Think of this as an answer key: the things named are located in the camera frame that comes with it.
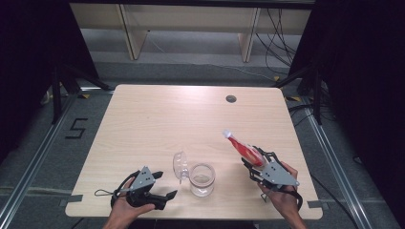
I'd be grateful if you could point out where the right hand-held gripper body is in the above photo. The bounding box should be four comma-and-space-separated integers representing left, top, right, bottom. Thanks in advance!
258, 159, 301, 193

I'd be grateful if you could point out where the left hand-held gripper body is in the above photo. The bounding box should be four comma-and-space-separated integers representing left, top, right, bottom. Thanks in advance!
124, 165, 168, 211

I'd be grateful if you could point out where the white red-label spout pouch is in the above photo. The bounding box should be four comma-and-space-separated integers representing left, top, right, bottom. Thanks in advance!
222, 128, 267, 169

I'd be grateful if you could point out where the clear glass jar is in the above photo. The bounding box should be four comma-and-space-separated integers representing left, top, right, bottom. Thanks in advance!
189, 162, 217, 198

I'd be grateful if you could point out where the person's right hand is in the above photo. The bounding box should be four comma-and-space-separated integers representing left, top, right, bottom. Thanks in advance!
257, 160, 304, 221

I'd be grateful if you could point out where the person's left hand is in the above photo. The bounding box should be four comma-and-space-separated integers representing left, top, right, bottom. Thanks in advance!
107, 177, 156, 222

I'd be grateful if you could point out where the clear jar lid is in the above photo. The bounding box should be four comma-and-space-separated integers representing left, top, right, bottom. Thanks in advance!
172, 151, 191, 185

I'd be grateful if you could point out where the grey tape strip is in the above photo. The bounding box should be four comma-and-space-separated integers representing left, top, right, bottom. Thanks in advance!
58, 194, 84, 207
307, 199, 330, 209

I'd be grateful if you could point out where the black metal stand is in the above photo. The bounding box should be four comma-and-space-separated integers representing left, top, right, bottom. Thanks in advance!
51, 63, 113, 125
273, 65, 323, 126

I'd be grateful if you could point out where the black curtain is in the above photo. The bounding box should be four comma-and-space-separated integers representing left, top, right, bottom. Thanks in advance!
288, 0, 405, 220
0, 0, 99, 160

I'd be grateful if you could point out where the light wooden shelf unit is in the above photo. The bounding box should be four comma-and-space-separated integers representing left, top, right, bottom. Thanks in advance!
69, 3, 312, 63

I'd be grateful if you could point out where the black hand strap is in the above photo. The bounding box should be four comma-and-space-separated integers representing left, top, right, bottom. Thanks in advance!
280, 186, 305, 213
110, 170, 141, 208

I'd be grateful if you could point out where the thin black cord loop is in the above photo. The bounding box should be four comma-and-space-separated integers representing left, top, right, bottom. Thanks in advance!
94, 189, 115, 198

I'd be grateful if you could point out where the metal floor rail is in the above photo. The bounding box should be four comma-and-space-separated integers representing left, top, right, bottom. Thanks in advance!
0, 94, 77, 223
300, 104, 372, 229

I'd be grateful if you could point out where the black floor cable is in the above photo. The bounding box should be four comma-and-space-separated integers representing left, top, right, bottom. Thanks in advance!
310, 174, 362, 229

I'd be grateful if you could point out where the white floor cable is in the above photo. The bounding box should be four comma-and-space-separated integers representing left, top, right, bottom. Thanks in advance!
149, 37, 275, 82

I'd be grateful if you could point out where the tangle of black cables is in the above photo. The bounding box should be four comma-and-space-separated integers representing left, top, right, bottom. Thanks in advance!
256, 8, 304, 75

